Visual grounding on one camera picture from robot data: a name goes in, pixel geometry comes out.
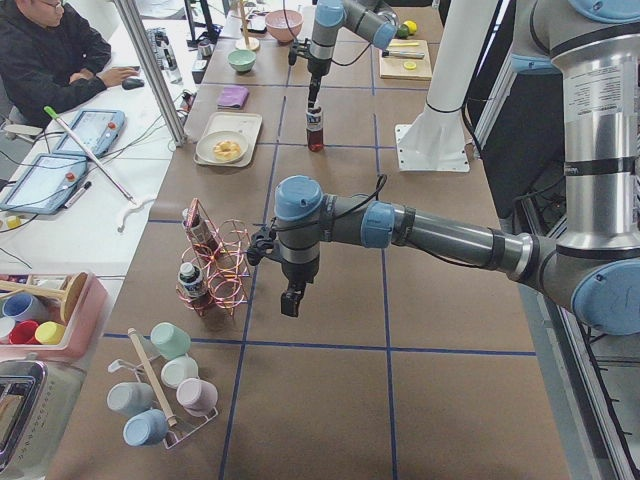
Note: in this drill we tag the long metal rod tool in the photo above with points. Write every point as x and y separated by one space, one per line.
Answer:
134 204

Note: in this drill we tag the white mug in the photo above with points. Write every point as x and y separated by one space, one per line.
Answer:
175 371

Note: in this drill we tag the metal muddler black tip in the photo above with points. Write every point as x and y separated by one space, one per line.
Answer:
402 54

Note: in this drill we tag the wooden cup tree stand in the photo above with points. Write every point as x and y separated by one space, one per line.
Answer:
246 42

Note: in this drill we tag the grey water bottle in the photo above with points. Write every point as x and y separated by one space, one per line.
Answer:
170 63

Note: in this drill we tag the black computer mouse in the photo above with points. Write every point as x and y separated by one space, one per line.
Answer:
132 83

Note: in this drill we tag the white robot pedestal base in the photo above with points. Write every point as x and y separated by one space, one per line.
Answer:
435 140

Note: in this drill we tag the pink storage box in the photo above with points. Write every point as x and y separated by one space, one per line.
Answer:
52 323

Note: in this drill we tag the yellow plastic knife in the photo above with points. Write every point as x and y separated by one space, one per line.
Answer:
404 44

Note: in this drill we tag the aluminium frame post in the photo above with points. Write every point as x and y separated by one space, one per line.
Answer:
133 24

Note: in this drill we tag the beige round plate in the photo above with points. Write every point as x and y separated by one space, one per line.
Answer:
204 148

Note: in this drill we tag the pink bowl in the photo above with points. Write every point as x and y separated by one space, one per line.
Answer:
289 34

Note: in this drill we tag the metal jigger cup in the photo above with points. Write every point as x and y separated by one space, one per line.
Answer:
205 48

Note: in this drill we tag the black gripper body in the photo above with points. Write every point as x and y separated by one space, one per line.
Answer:
299 272
316 67

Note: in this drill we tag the copper wire bottle rack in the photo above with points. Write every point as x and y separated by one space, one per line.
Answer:
226 272

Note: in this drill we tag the white mug rack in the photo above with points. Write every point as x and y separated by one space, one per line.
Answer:
168 401

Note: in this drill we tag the clear ice cubes pile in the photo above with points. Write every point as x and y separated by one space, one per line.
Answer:
278 20

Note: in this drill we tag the upper teach pendant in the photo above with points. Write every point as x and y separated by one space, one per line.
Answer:
98 129

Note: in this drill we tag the blue mug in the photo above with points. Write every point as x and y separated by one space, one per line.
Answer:
146 428

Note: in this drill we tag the beige serving tray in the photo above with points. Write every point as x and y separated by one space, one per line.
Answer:
247 124

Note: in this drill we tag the purple folded cloth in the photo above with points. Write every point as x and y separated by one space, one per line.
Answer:
232 97

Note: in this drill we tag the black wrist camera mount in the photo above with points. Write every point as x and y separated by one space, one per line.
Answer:
263 244

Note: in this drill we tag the grey mug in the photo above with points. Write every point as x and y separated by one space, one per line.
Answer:
130 398

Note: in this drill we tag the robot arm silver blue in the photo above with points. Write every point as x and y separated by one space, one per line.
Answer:
373 21
592 270

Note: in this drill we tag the mint green mug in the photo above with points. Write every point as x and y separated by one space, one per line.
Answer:
170 340

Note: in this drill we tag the green avocado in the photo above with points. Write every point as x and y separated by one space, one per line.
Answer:
402 32

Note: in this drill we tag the wooden cutting board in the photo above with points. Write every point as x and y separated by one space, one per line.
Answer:
392 68

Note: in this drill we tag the glazed donut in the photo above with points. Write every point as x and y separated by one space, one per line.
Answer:
227 150

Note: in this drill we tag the pink mug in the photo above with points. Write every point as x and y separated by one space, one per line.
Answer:
196 396

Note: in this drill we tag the mint green bowl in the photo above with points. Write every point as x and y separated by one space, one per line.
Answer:
241 61

